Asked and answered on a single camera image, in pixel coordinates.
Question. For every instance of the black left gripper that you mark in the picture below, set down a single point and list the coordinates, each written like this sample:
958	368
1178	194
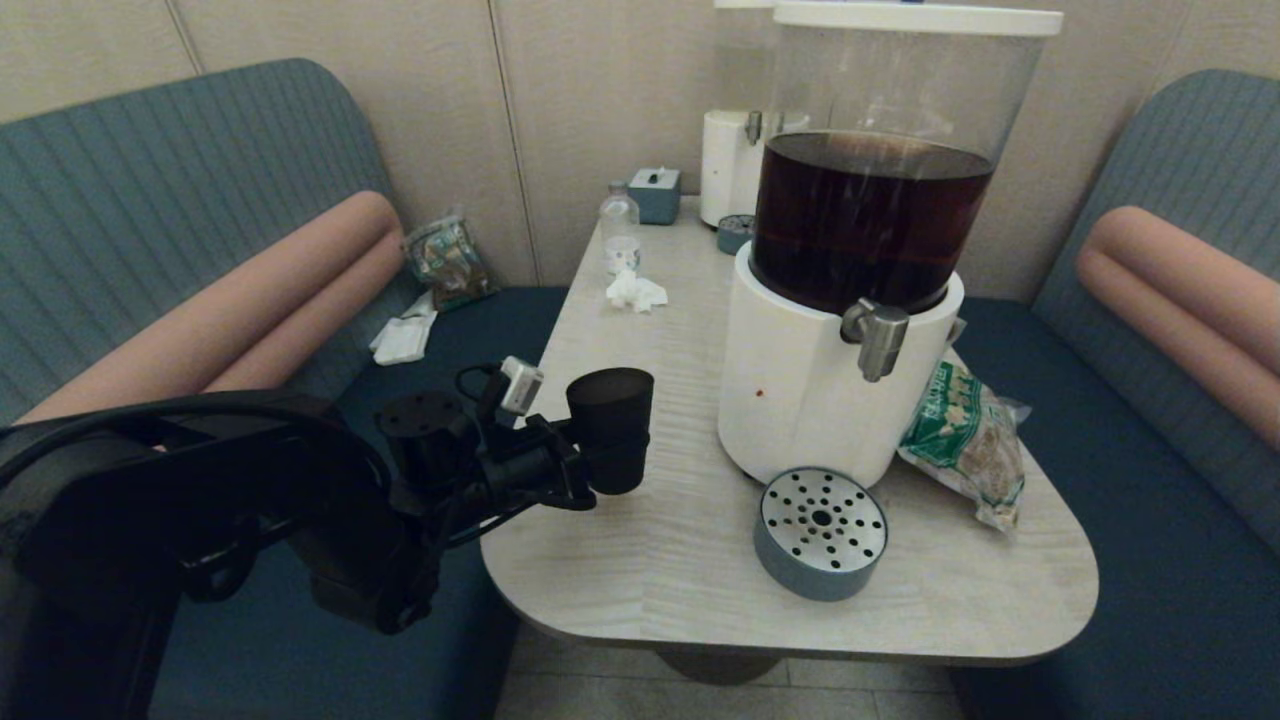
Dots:
530	465

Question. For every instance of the dark plastic cup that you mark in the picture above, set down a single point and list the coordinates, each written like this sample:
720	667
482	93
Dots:
612	425

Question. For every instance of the steel dispenser tap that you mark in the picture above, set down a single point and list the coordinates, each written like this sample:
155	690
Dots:
878	340

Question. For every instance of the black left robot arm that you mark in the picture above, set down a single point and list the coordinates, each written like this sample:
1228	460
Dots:
200	510

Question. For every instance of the white napkin pack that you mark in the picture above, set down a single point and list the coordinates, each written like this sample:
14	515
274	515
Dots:
402	338

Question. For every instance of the crumpled white tissue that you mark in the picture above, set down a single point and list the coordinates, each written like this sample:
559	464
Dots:
635	290

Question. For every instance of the dark snack bag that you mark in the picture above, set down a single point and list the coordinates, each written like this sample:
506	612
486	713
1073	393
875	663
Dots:
448	262

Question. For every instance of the clear plastic bottle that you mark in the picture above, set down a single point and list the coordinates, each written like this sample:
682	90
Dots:
620	230

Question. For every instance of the large white tea dispenser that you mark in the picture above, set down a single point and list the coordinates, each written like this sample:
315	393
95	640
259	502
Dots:
800	390

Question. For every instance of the pink cylindrical bolster cushion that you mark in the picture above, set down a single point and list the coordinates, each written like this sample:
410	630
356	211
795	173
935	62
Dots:
290	290
1180	290

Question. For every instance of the blue-grey tissue box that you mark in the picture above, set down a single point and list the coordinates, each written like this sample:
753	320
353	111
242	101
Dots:
655	195

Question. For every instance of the round blue-grey perforated drip tray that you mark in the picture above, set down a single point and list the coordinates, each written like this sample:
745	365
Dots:
815	560

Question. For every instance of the small round drip tray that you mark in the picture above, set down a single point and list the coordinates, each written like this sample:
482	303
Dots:
733	235

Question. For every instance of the small white drink dispenser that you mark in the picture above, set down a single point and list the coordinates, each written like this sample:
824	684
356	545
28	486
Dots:
728	160

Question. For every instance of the green label snack bag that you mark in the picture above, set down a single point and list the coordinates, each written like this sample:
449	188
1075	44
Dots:
965	450

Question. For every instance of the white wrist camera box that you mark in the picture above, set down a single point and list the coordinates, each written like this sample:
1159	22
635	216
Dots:
520	385

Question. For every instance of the bronze table pedestal base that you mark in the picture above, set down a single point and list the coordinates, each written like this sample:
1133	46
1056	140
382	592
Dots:
720	668

